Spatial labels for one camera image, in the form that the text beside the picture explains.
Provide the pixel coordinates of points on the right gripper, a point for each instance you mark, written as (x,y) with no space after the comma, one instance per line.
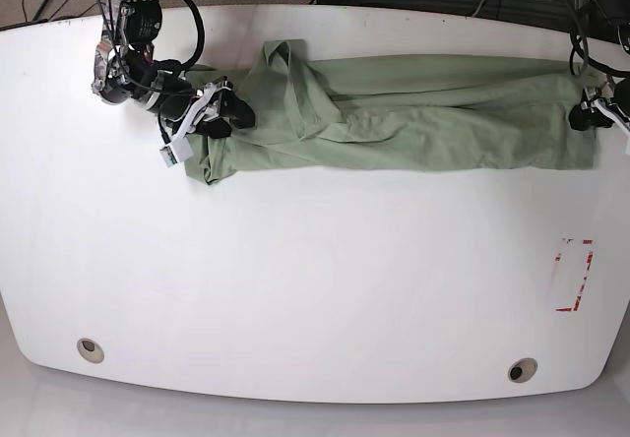
(203,116)

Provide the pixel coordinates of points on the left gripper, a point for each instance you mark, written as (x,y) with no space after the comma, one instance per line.
(598,111)

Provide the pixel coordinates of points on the green t-shirt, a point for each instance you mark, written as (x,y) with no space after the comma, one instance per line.
(420,112)

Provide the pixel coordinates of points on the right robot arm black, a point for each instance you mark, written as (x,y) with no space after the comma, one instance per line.
(125,68)

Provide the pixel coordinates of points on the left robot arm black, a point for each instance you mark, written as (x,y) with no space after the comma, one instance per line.
(615,13)

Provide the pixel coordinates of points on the red tape rectangle marking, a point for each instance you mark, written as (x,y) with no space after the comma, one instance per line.
(570,273)

